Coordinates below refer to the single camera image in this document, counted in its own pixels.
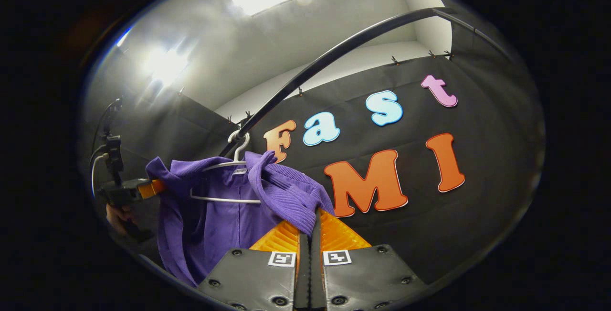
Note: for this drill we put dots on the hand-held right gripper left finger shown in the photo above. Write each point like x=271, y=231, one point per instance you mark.
x=303, y=273

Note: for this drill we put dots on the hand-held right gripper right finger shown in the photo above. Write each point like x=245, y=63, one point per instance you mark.
x=316, y=273

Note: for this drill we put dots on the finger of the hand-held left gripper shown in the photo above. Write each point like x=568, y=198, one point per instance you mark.
x=153, y=188

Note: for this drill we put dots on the purple knit jacket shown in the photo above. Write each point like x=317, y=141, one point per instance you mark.
x=215, y=230

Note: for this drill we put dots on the white clothes hanger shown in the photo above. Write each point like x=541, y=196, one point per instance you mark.
x=238, y=146

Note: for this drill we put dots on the black clothes rack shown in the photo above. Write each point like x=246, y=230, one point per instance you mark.
x=334, y=53

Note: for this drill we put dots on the black backdrop cloth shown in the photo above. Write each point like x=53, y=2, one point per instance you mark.
x=477, y=215

